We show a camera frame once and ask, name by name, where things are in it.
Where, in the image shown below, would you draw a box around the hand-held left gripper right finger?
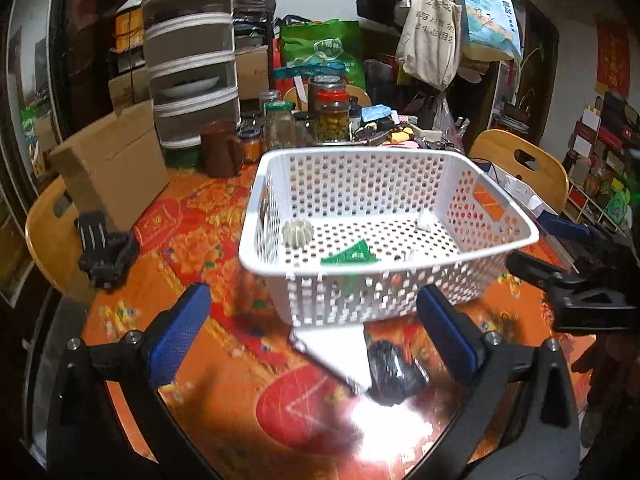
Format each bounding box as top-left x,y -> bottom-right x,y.
415,284 -> 583,480

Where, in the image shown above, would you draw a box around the tiered mesh food cover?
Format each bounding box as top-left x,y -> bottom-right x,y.
141,0 -> 240,150

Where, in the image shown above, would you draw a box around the red floral tablecloth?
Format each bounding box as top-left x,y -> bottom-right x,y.
80,160 -> 601,480

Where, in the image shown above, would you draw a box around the small clear glass jar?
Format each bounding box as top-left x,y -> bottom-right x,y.
293,112 -> 319,147

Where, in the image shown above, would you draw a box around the beige canvas tote bag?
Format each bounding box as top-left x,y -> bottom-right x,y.
395,0 -> 462,92

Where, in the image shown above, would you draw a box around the white papers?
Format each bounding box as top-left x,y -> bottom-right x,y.
492,164 -> 547,217

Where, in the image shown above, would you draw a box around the person's right hand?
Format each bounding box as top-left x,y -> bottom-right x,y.
570,331 -> 640,461

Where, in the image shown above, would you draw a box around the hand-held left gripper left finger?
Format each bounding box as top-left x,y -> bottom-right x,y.
46,282 -> 223,480

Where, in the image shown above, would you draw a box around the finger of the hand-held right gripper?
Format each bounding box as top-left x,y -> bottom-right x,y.
539,211 -> 603,245
505,250 -> 578,303

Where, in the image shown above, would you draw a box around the wooden chair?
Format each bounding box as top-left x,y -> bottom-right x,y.
25,175 -> 97,307
467,129 -> 571,217

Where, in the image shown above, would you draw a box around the brown mug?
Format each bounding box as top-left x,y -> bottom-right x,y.
200,120 -> 246,179

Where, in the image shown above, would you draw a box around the white ribbed round sponge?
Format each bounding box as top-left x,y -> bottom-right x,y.
281,220 -> 315,247

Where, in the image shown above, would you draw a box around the white plate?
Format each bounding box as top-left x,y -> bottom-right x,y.
161,77 -> 221,100

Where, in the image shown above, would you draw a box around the orange printed box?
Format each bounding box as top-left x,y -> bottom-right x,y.
114,9 -> 147,52

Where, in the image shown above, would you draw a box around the clear plastic bag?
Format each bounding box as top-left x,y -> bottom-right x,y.
431,94 -> 470,152

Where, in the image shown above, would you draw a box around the white perforated plastic basket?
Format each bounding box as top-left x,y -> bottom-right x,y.
238,147 -> 541,328

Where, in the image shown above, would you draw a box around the green shopping bag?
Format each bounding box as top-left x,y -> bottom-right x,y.
278,18 -> 367,92

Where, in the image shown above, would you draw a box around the black phone stand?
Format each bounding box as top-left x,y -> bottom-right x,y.
76,210 -> 139,292

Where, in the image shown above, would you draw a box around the red wall banner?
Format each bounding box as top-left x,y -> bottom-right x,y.
595,24 -> 631,99

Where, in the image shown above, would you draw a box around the green foil packet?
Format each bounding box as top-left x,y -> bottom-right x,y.
320,241 -> 382,267

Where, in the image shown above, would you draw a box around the white cluttered storage shelf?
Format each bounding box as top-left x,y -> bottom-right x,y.
564,91 -> 640,238

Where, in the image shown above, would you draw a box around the white plastic bag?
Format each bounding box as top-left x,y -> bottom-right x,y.
290,327 -> 373,396

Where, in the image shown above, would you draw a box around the black plastic bag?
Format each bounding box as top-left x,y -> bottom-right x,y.
365,339 -> 430,408

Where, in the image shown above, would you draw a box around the green lid glass jar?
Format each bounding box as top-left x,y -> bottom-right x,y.
263,101 -> 298,152

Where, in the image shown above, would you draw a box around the small brown cardboard box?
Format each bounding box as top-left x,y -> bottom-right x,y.
235,46 -> 271,100

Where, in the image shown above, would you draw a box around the blue white paper bag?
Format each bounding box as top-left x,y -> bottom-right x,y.
457,0 -> 524,62

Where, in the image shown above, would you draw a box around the red lid glass jar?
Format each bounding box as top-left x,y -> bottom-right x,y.
314,90 -> 352,143

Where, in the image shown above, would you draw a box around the blue packet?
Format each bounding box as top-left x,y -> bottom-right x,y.
360,104 -> 392,124

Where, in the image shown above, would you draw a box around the small orange glass jar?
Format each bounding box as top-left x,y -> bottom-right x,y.
238,129 -> 262,164

